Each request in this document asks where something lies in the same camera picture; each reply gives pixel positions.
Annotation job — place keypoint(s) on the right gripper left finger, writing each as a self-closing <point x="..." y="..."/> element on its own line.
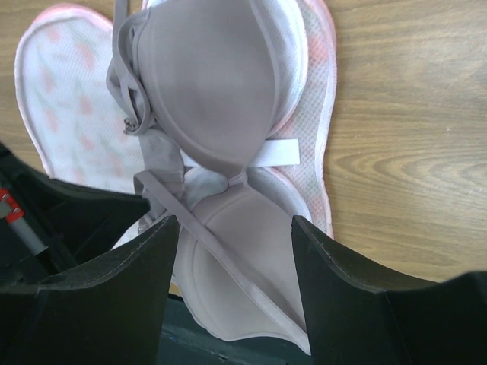
<point x="108" y="310"/>

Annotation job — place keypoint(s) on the taupe bra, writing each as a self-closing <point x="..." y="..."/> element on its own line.
<point x="201" y="86"/>

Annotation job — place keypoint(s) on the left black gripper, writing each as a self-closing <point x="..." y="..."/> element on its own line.
<point x="49" y="226"/>

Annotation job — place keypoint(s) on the pink floral laundry bag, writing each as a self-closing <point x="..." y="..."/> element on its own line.
<point x="77" y="128"/>

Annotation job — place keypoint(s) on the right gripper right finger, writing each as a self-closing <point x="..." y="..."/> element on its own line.
<point x="358" y="311"/>

